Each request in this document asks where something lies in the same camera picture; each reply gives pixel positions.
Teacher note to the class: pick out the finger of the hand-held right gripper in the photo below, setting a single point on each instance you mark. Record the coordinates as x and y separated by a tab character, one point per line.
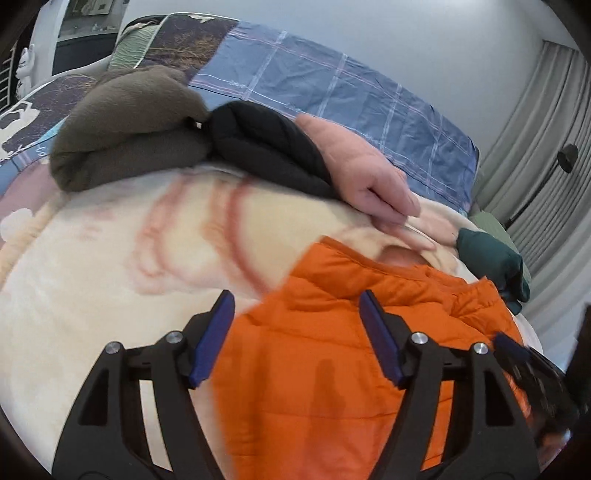
510	350

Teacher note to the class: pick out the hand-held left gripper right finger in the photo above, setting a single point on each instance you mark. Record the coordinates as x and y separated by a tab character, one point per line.
381	337

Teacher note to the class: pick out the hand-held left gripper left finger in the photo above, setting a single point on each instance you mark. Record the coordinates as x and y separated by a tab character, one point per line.
214	337

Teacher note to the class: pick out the orange hooded puffer jacket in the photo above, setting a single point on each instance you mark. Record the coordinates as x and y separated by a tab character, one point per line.
300	369

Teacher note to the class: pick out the dark green garment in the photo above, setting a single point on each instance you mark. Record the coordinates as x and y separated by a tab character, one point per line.
489	263

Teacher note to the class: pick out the cream fleece blanket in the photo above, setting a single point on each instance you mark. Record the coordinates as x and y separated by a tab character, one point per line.
92	258

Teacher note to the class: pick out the pink puffer jacket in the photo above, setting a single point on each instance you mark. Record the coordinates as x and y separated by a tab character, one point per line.
360	170

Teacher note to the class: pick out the black puffer jacket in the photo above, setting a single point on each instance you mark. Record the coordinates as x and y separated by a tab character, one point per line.
263	147

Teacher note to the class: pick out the black floor lamp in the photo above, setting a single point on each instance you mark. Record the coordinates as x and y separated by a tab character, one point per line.
568	157

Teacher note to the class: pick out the brown fleece garment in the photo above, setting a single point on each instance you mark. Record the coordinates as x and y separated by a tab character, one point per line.
129	124

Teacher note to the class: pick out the grey pleated curtain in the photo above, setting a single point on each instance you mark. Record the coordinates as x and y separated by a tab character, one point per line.
545	115

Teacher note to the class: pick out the blue plaid duvet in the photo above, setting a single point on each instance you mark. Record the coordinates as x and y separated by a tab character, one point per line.
323	78

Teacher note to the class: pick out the dark printed quilt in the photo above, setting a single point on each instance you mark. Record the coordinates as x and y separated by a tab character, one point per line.
194	41

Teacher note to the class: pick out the green striped pillow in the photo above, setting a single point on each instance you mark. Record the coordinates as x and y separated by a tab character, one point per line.
134	46

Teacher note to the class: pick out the dark vanity cabinet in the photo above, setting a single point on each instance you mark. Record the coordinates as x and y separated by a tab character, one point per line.
83	55

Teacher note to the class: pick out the white ladder rack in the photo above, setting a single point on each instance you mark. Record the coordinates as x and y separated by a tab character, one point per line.
7	87

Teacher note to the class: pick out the white rabbit figure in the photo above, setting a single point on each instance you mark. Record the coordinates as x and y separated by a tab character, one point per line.
25	64

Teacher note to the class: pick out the wall mirror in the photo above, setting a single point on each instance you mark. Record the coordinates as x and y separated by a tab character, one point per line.
92	11

